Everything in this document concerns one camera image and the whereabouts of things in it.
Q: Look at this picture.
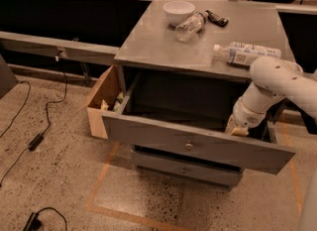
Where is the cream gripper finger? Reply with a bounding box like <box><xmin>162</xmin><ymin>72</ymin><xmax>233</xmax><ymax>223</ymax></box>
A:
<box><xmin>225</xmin><ymin>116</ymin><xmax>235</xmax><ymax>134</ymax></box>
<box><xmin>231</xmin><ymin>127</ymin><xmax>249</xmax><ymax>137</ymax></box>

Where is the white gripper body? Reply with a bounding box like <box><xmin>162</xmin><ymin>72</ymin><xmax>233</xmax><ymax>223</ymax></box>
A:
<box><xmin>232</xmin><ymin>98</ymin><xmax>265</xmax><ymax>128</ymax></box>

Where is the grey top drawer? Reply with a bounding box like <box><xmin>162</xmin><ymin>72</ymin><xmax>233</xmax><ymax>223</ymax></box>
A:
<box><xmin>103</xmin><ymin>71</ymin><xmax>295</xmax><ymax>174</ymax></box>

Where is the grey drawer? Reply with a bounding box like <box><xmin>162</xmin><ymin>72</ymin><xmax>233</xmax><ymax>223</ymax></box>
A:
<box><xmin>132</xmin><ymin>150</ymin><xmax>242</xmax><ymax>187</ymax></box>
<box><xmin>103</xmin><ymin>71</ymin><xmax>295</xmax><ymax>174</ymax></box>

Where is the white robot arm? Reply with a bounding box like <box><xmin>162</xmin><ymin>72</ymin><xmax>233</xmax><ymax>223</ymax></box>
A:
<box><xmin>225</xmin><ymin>57</ymin><xmax>317</xmax><ymax>136</ymax></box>

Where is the grey bottom drawer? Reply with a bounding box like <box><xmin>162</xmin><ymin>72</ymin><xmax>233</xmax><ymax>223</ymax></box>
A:
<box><xmin>132</xmin><ymin>150</ymin><xmax>242</xmax><ymax>187</ymax></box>

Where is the grey drawer cabinet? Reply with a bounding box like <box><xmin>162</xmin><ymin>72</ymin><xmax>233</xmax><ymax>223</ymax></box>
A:
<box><xmin>109</xmin><ymin>0</ymin><xmax>294</xmax><ymax>187</ymax></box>

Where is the open cardboard box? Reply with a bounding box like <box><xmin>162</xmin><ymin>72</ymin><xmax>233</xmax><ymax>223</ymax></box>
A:
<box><xmin>76</xmin><ymin>65</ymin><xmax>122</xmax><ymax>139</ymax></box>

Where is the labelled plastic water bottle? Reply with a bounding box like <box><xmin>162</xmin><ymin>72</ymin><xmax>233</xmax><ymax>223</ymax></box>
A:
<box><xmin>213</xmin><ymin>42</ymin><xmax>281</xmax><ymax>67</ymax></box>

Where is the black remote control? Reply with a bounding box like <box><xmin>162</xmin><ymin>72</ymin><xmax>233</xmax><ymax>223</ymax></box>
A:
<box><xmin>207</xmin><ymin>10</ymin><xmax>229</xmax><ymax>27</ymax></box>

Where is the clear empty plastic bottle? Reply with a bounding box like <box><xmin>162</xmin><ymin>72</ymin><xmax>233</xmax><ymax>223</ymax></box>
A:
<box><xmin>175</xmin><ymin>12</ymin><xmax>208</xmax><ymax>42</ymax></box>

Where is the white ceramic bowl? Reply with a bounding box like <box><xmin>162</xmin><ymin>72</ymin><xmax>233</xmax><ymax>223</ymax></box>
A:
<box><xmin>163</xmin><ymin>1</ymin><xmax>195</xmax><ymax>26</ymax></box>

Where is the black power adapter with cable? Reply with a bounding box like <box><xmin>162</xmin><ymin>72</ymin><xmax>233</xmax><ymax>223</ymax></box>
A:
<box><xmin>0</xmin><ymin>50</ymin><xmax>68</xmax><ymax>186</ymax></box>

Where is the black plug with cable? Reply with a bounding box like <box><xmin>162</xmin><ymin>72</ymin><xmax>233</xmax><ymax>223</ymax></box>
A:
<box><xmin>22</xmin><ymin>206</ymin><xmax>67</xmax><ymax>231</ymax></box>

